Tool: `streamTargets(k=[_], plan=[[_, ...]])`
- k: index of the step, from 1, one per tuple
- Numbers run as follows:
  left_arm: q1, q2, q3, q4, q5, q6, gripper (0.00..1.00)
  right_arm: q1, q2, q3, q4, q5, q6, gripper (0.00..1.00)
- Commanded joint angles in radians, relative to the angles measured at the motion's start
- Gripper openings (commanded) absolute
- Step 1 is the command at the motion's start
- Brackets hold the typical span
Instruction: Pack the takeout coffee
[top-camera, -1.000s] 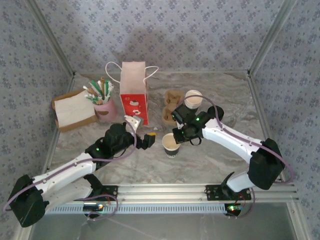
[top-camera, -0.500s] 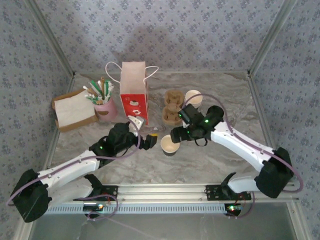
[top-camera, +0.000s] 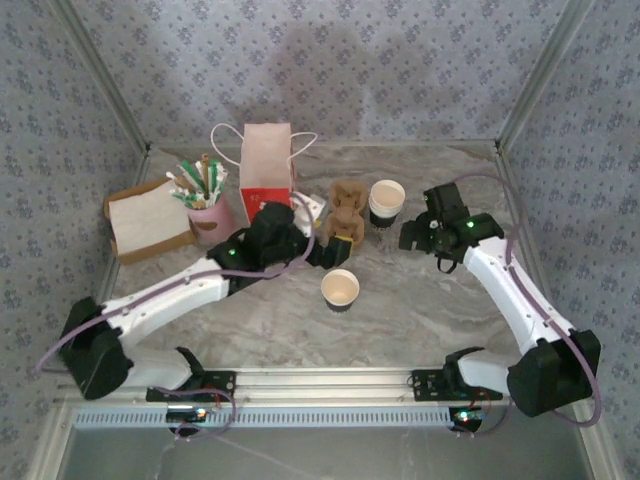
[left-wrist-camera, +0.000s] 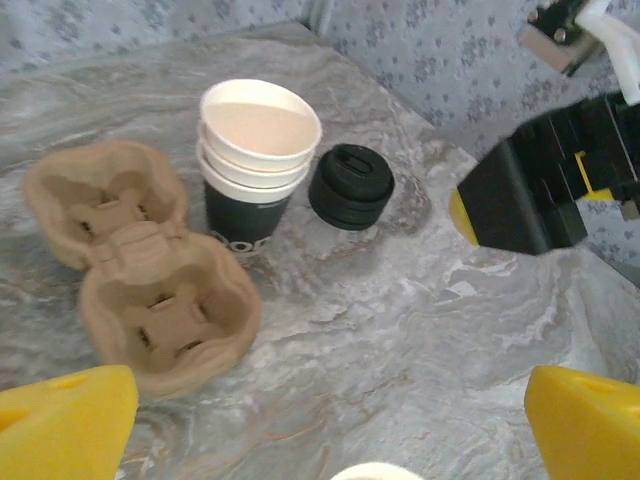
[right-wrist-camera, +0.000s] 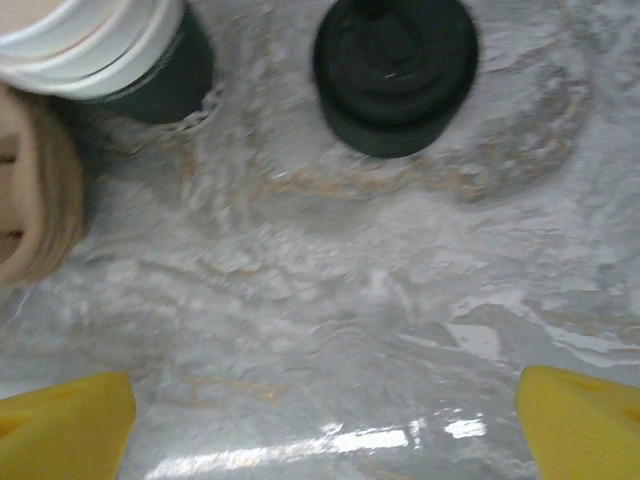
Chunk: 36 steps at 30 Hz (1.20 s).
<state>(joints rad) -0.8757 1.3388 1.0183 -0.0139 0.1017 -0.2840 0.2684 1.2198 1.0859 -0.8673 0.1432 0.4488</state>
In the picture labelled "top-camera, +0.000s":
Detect brown cardboard cup carrier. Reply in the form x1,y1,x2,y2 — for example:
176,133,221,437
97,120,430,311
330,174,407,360
325,179,372,250
327,219,371,250

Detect red white paper gift bag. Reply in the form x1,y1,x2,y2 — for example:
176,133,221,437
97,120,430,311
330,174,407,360
210,122,320,226

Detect pink straw holder cup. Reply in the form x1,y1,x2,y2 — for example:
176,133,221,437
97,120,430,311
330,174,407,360
187,192,236,246

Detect brown paper straw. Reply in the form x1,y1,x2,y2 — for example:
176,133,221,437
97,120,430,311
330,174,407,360
199,153,212,201

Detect brown cardboard napkin holder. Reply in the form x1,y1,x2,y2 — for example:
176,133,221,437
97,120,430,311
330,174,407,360
103,177,199,266

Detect white paper napkins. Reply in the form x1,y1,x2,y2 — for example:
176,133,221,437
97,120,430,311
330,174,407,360
108,182,191,254

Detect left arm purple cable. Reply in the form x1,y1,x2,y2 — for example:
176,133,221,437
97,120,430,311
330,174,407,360
34,192,321,444

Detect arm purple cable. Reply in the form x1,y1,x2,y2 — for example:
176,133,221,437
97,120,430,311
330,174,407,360
34,192,321,444
439,171,604,440

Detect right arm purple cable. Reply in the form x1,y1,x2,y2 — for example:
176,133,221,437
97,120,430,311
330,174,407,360
439,171,604,440

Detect wide aluminium mounting rail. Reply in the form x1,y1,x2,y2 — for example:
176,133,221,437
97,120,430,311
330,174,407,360
54,367,599,405

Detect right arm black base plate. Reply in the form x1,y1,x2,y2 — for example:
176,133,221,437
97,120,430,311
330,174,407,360
410,368,504,404

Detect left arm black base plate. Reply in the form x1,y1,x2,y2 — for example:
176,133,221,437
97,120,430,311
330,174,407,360
145,369,237,404

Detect grey slotted cable duct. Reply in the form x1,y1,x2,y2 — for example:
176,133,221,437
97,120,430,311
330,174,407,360
73,404,489,430

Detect aluminium frame post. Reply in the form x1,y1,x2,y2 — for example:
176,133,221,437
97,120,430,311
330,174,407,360
494,0,596,151
49,0,154,154
572,402,624,480
27,402,76,480

